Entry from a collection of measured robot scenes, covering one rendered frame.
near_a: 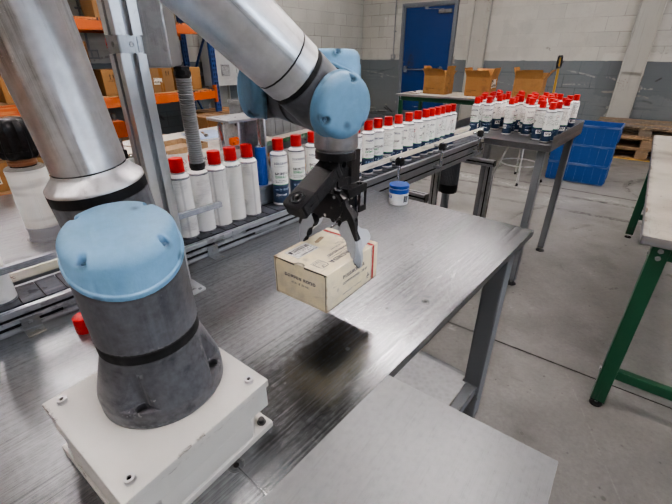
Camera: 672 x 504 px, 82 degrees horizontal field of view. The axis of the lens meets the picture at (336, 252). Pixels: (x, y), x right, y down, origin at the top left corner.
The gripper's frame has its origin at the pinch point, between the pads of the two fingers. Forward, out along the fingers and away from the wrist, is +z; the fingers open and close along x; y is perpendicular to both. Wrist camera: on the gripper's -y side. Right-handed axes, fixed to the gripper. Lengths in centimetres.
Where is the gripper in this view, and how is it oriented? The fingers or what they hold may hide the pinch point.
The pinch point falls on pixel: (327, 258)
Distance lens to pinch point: 73.8
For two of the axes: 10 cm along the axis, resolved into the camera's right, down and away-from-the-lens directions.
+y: 6.0, -3.4, 7.2
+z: -0.1, 9.0, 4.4
